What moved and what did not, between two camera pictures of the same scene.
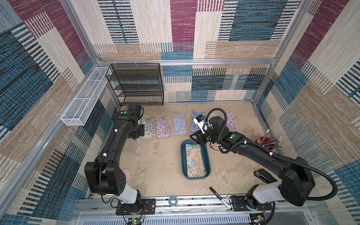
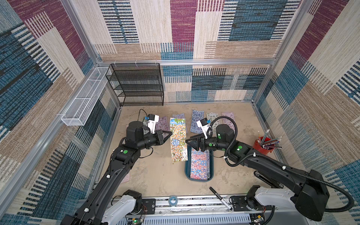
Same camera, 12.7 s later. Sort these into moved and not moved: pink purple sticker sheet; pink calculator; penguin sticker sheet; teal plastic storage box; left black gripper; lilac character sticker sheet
Moved: teal plastic storage box; left black gripper
Not moved: pink calculator; pink purple sticker sheet; penguin sticker sheet; lilac character sticker sheet
